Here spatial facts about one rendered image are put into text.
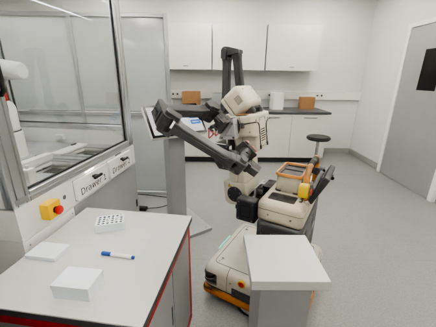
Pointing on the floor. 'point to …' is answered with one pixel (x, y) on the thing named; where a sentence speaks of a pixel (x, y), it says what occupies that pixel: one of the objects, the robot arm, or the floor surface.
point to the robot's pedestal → (282, 279)
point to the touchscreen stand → (175, 152)
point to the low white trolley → (175, 224)
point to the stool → (318, 140)
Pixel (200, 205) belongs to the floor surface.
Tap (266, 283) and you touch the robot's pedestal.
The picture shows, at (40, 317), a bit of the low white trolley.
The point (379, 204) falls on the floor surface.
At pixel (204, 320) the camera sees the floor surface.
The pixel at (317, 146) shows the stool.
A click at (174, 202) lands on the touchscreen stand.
